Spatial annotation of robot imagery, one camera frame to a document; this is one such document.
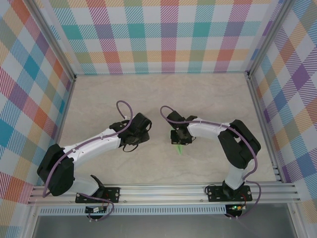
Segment left small circuit board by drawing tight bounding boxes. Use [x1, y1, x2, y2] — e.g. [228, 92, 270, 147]
[85, 205, 107, 214]

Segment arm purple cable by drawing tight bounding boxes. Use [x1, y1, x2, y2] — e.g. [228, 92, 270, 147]
[159, 106, 263, 220]
[42, 100, 134, 222]

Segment slotted grey cable duct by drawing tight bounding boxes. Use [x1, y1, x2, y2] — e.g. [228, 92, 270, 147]
[39, 207, 228, 216]

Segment aluminium cross rail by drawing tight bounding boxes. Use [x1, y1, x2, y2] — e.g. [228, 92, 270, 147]
[27, 182, 302, 206]

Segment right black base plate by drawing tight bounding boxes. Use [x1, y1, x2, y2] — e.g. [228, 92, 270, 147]
[207, 185, 253, 203]

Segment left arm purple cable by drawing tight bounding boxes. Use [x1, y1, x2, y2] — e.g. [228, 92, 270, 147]
[42, 100, 134, 222]

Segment grey metal panel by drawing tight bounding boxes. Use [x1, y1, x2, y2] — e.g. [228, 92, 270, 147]
[32, 214, 298, 238]

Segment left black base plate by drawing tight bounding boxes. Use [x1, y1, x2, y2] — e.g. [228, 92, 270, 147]
[75, 186, 121, 204]

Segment thin red black wires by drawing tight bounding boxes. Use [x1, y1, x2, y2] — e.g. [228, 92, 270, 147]
[102, 192, 111, 211]

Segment aluminium frame leg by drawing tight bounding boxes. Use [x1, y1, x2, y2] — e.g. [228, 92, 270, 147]
[287, 203, 307, 238]
[23, 205, 42, 238]

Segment thin black wire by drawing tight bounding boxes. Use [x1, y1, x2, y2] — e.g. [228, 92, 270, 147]
[205, 182, 225, 194]

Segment aluminium frame post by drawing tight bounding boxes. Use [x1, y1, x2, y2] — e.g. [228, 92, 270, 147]
[246, 0, 297, 80]
[23, 0, 77, 81]

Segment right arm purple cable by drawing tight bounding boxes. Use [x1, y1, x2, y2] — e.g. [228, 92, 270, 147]
[159, 106, 263, 220]

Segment aluminium side rail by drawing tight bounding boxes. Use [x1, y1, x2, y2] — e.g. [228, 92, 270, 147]
[42, 75, 77, 186]
[246, 71, 284, 183]

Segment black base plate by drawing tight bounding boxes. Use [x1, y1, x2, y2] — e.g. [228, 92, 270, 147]
[75, 186, 121, 204]
[207, 185, 253, 203]

